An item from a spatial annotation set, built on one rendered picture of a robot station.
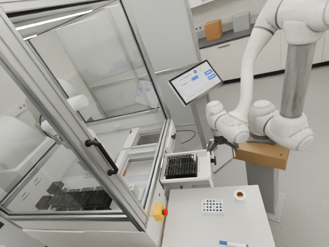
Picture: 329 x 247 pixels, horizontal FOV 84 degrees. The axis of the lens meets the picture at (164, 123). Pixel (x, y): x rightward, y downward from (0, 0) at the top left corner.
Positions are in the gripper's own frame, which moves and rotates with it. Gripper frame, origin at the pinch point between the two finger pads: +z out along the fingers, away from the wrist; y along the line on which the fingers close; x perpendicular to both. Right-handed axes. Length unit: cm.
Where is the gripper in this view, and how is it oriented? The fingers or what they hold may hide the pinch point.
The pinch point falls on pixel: (223, 155)
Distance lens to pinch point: 129.3
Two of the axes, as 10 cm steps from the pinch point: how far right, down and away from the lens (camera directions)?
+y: -9.4, 1.6, 3.1
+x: -1.6, 6.0, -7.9
